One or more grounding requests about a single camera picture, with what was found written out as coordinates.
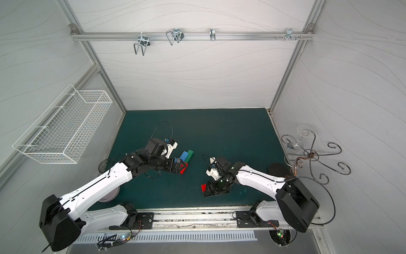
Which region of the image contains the blue lego brick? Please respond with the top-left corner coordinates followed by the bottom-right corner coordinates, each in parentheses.
top-left (180, 151), bottom-right (189, 162)

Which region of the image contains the red lego brick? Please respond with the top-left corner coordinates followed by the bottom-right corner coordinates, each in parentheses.
top-left (201, 184), bottom-right (207, 193)
top-left (179, 163), bottom-right (188, 175)

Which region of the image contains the long green lego brick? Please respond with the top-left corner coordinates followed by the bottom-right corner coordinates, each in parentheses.
top-left (185, 149), bottom-right (194, 163)

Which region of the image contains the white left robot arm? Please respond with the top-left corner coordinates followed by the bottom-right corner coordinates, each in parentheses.
top-left (39, 152), bottom-right (188, 252)

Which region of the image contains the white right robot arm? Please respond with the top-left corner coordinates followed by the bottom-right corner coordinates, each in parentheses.
top-left (202, 160), bottom-right (319, 233)

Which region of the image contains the lilac bowl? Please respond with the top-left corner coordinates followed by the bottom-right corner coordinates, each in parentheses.
top-left (99, 187), bottom-right (121, 203)

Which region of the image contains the green table mat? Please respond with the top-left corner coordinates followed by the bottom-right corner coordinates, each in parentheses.
top-left (92, 109), bottom-right (284, 210)

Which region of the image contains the dark oval stand base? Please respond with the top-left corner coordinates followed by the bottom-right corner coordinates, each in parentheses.
top-left (268, 163), bottom-right (292, 178)

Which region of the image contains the metal curled hook stand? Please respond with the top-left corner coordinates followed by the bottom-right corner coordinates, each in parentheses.
top-left (281, 126), bottom-right (352, 185)

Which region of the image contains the white vent strip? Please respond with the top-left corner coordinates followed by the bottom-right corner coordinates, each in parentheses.
top-left (74, 230), bottom-right (258, 244)

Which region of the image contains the metal double hook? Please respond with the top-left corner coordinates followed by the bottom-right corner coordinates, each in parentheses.
top-left (133, 35), bottom-right (151, 56)

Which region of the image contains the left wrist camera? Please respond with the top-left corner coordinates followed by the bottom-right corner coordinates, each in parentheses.
top-left (144, 138), bottom-right (178, 159)

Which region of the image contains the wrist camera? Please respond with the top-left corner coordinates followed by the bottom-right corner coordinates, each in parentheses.
top-left (206, 156), bottom-right (232, 181)
top-left (144, 138), bottom-right (178, 159)

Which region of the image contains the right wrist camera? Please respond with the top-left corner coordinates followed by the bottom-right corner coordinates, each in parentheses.
top-left (206, 156), bottom-right (232, 181)

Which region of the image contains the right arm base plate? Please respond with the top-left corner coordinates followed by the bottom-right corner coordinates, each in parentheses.
top-left (232, 211), bottom-right (279, 228)

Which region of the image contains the black camera cable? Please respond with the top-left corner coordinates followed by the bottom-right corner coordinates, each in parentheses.
top-left (150, 120), bottom-right (174, 140)

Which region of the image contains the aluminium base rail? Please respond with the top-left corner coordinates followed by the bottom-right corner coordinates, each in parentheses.
top-left (63, 204), bottom-right (325, 232)

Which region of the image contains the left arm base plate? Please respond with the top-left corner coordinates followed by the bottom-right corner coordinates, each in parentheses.
top-left (109, 212), bottom-right (154, 230)

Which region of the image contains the white wire basket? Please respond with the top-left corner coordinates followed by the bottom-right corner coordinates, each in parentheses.
top-left (12, 84), bottom-right (112, 164)

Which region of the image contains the metal wire clip hook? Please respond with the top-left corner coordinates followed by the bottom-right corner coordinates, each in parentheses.
top-left (166, 28), bottom-right (185, 46)

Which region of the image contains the small metal ring hook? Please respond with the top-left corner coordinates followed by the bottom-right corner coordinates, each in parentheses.
top-left (209, 28), bottom-right (216, 41)

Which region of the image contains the horizontal aluminium rail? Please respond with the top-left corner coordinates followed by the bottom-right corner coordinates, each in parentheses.
top-left (71, 30), bottom-right (316, 42)

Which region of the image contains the metal bracket hook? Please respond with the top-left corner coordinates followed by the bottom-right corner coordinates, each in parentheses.
top-left (275, 29), bottom-right (303, 41)

